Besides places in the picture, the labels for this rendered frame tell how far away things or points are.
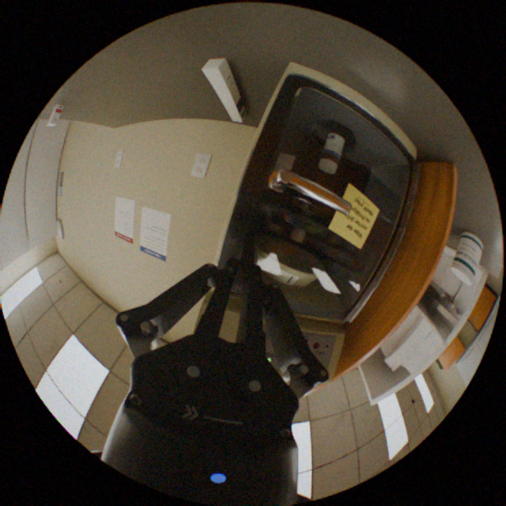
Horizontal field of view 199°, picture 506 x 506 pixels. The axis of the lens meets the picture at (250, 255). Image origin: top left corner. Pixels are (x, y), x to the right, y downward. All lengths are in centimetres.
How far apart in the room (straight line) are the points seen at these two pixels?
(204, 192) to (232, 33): 61
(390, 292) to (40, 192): 317
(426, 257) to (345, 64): 37
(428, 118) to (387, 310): 40
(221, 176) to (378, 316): 72
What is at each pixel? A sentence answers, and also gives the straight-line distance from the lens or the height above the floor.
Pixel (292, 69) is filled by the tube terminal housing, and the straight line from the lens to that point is 33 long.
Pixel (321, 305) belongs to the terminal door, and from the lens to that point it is 29.
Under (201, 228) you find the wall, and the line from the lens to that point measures 71.
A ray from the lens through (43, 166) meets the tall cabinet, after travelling 285.
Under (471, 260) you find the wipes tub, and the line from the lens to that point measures 72.
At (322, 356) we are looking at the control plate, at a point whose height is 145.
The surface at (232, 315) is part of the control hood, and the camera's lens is 26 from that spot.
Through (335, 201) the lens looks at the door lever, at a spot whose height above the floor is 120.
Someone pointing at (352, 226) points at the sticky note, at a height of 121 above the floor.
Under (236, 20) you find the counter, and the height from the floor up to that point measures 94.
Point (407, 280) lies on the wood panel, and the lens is 37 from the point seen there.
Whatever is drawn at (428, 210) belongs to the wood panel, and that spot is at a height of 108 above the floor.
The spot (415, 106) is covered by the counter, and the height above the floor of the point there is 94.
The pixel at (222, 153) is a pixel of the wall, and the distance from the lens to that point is 69.
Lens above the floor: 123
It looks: 23 degrees up
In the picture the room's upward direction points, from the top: 160 degrees counter-clockwise
